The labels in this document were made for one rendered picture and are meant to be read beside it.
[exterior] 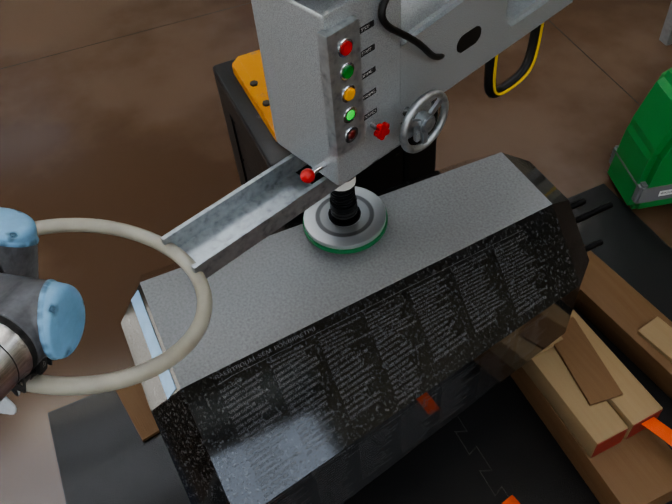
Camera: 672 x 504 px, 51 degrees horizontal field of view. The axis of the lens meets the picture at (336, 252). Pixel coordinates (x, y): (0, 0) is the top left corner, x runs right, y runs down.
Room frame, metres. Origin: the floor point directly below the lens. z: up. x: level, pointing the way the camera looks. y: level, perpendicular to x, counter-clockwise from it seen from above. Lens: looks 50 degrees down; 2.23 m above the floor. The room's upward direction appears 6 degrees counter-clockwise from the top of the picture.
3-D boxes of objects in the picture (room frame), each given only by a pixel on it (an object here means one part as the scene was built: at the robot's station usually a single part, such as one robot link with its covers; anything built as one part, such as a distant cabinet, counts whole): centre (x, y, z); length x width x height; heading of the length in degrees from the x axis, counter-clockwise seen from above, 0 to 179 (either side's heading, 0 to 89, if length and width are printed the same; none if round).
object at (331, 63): (1.10, -0.05, 1.39); 0.08 x 0.03 x 0.28; 128
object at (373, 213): (1.23, -0.03, 0.89); 0.21 x 0.21 x 0.01
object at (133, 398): (1.24, 0.74, 0.02); 0.25 x 0.10 x 0.01; 29
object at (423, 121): (1.21, -0.20, 1.22); 0.15 x 0.10 x 0.15; 128
